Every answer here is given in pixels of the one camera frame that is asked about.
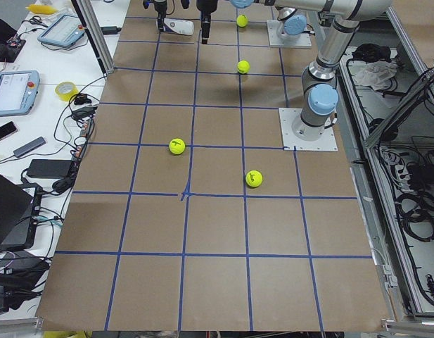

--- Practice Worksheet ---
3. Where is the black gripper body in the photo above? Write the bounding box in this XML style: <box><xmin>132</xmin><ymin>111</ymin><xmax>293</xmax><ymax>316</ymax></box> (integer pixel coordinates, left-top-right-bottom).
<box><xmin>196</xmin><ymin>0</ymin><xmax>218</xmax><ymax>14</ymax></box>

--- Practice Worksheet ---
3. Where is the clear tennis ball can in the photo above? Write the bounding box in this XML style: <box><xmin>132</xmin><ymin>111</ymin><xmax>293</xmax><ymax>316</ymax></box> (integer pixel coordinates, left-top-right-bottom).
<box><xmin>164</xmin><ymin>18</ymin><xmax>194</xmax><ymax>36</ymax></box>

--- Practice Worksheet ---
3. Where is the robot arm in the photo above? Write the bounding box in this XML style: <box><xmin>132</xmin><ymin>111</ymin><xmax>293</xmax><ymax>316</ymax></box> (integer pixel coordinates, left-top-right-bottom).
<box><xmin>143</xmin><ymin>1</ymin><xmax>307</xmax><ymax>43</ymax></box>
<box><xmin>261</xmin><ymin>0</ymin><xmax>392</xmax><ymax>141</ymax></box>

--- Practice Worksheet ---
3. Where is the tennis ball right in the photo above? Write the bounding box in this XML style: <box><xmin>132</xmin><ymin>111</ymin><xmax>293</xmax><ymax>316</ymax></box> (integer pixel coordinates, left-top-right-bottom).
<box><xmin>236</xmin><ymin>14</ymin><xmax>248</xmax><ymax>27</ymax></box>

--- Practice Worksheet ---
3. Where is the tennis ball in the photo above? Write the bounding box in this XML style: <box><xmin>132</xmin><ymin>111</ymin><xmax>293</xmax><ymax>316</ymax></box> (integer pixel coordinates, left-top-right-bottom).
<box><xmin>245</xmin><ymin>170</ymin><xmax>263</xmax><ymax>188</ymax></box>
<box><xmin>237</xmin><ymin>60</ymin><xmax>250</xmax><ymax>75</ymax></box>
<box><xmin>169</xmin><ymin>138</ymin><xmax>186</xmax><ymax>155</ymax></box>
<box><xmin>236</xmin><ymin>14</ymin><xmax>248</xmax><ymax>27</ymax></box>

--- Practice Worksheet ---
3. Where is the tennis ball centre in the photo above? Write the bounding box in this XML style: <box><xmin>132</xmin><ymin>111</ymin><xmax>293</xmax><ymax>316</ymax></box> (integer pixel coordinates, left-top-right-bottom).
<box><xmin>237</xmin><ymin>60</ymin><xmax>250</xmax><ymax>75</ymax></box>

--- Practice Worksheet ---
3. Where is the tennis ball lower left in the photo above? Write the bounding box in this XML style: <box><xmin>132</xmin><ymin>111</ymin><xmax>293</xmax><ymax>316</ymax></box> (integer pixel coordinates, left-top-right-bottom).
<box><xmin>169</xmin><ymin>138</ymin><xmax>186</xmax><ymax>155</ymax></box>

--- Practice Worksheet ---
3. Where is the tennis ball upper left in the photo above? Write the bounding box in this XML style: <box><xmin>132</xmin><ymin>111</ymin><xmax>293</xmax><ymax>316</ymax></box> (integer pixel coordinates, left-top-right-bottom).
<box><xmin>245</xmin><ymin>170</ymin><xmax>263</xmax><ymax>188</ymax></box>

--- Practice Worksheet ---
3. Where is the black power adapter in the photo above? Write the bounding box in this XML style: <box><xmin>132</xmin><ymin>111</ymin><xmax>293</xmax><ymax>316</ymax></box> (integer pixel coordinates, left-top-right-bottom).
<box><xmin>101</xmin><ymin>26</ymin><xmax>122</xmax><ymax>35</ymax></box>

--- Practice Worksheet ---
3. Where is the teach pendant far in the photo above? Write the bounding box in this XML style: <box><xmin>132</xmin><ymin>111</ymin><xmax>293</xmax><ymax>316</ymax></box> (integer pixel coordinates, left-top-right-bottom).
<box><xmin>37</xmin><ymin>14</ymin><xmax>85</xmax><ymax>49</ymax></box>

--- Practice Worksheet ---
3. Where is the teach pendant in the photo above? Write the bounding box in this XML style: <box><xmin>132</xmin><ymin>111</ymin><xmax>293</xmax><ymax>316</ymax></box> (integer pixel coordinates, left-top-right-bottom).
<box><xmin>37</xmin><ymin>14</ymin><xmax>85</xmax><ymax>49</ymax></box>
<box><xmin>0</xmin><ymin>70</ymin><xmax>40</xmax><ymax>117</ymax></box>

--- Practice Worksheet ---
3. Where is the yellow tape roll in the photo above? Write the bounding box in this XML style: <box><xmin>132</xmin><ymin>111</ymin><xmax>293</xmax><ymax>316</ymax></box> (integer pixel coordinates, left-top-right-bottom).
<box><xmin>55</xmin><ymin>81</ymin><xmax>79</xmax><ymax>102</ymax></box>

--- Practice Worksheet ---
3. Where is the teach pendant near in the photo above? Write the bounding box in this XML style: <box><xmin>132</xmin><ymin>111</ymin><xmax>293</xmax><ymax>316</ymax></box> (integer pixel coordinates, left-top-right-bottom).
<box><xmin>0</xmin><ymin>70</ymin><xmax>40</xmax><ymax>117</ymax></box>

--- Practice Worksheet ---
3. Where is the grey usb hub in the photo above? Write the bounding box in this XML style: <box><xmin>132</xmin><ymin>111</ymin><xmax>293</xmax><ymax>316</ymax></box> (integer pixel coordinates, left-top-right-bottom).
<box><xmin>13</xmin><ymin>137</ymin><xmax>46</xmax><ymax>158</ymax></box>

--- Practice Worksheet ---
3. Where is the crumpled white cloth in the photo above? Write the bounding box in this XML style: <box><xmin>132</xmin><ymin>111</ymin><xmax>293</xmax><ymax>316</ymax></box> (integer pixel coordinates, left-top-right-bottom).
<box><xmin>353</xmin><ymin>61</ymin><xmax>398</xmax><ymax>91</ymax></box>

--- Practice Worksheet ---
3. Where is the black smartphone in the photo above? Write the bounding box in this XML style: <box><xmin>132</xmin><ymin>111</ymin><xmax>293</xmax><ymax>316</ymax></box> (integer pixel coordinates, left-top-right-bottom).
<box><xmin>0</xmin><ymin>121</ymin><xmax>17</xmax><ymax>141</ymax></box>

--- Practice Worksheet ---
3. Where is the black power brick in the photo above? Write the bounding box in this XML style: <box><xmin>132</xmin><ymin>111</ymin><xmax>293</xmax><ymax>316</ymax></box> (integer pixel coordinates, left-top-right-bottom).
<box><xmin>27</xmin><ymin>159</ymin><xmax>72</xmax><ymax>179</ymax></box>

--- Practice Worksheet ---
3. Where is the black laptop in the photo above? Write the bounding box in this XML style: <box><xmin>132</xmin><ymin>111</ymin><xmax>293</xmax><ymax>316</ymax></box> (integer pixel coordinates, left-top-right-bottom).
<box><xmin>0</xmin><ymin>175</ymin><xmax>42</xmax><ymax>252</ymax></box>

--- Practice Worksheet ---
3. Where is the aluminium frame post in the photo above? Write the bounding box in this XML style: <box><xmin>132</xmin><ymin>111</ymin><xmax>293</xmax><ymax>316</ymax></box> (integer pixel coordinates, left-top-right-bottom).
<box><xmin>71</xmin><ymin>0</ymin><xmax>115</xmax><ymax>75</ymax></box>

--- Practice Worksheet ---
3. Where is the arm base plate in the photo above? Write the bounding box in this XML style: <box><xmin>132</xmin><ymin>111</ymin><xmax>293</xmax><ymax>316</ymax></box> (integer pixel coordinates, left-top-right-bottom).
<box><xmin>279</xmin><ymin>108</ymin><xmax>338</xmax><ymax>151</ymax></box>
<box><xmin>267</xmin><ymin>19</ymin><xmax>313</xmax><ymax>49</ymax></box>

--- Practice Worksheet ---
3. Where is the black cable bundle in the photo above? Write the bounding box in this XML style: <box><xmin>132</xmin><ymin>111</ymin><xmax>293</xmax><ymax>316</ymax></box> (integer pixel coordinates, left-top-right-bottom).
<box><xmin>53</xmin><ymin>72</ymin><xmax>108</xmax><ymax>166</ymax></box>

